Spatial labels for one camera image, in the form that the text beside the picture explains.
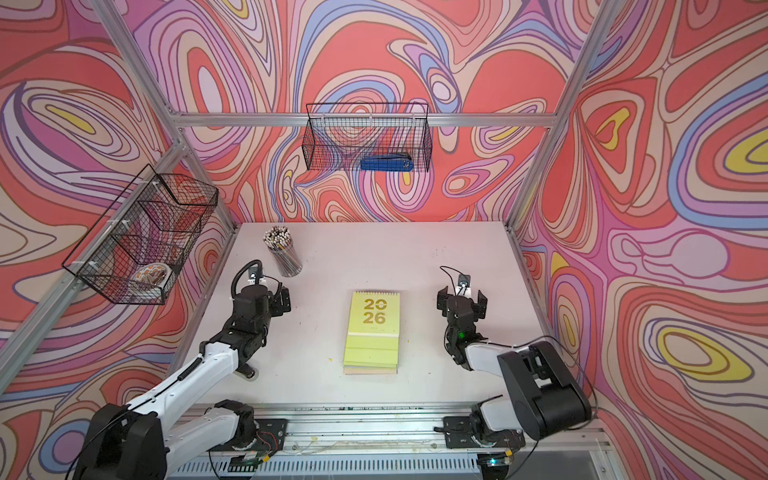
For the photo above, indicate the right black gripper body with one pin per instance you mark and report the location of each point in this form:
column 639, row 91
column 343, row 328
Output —
column 451, row 336

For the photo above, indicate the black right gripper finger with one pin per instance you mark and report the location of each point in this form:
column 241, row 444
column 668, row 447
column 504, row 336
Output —
column 481, row 305
column 441, row 300

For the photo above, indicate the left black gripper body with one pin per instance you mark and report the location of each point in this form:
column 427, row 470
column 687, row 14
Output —
column 264, row 324

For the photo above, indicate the green 2026 calendar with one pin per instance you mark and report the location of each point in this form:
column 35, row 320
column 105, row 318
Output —
column 373, row 332

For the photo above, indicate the peach 2026 calendar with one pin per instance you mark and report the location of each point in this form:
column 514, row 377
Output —
column 369, row 371

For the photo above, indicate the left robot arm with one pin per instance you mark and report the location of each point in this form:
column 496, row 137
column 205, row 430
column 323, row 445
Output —
column 143, row 438

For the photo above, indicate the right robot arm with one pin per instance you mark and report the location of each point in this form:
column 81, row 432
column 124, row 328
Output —
column 542, row 396

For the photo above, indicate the beige and black stapler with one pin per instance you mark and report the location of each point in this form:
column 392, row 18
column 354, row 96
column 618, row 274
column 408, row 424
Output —
column 247, row 372

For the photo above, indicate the clear cup of coloured pencils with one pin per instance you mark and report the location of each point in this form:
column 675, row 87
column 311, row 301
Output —
column 279, row 242

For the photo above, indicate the tape roll in basket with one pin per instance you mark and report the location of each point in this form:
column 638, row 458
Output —
column 149, row 280

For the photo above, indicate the blue stapler in basket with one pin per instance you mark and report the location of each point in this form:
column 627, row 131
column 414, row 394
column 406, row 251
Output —
column 391, row 162

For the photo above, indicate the right wrist camera with cable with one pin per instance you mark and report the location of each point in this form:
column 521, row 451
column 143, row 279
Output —
column 460, row 281

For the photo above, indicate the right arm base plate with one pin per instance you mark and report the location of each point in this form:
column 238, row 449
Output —
column 467, row 432

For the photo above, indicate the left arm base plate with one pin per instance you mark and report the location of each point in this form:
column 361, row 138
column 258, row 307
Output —
column 269, row 438

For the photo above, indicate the black wire basket left wall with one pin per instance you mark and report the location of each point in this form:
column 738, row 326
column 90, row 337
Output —
column 157, row 217

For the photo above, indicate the black wire basket wall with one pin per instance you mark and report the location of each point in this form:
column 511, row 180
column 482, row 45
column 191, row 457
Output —
column 338, row 135
column 157, row 217

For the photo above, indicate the black wire basket back wall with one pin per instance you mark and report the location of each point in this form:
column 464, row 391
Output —
column 338, row 135

